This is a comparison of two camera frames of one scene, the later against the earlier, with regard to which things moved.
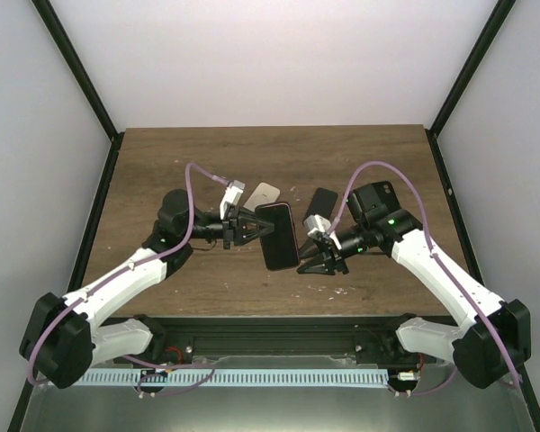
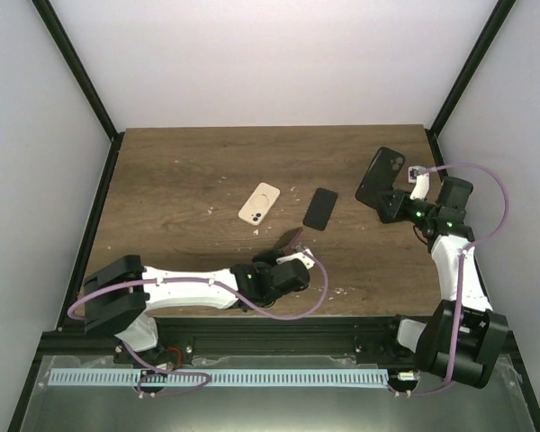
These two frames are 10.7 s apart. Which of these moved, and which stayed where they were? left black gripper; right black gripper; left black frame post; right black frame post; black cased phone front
Moved: right black gripper; left black gripper
Stayed: left black frame post; right black frame post; black cased phone front
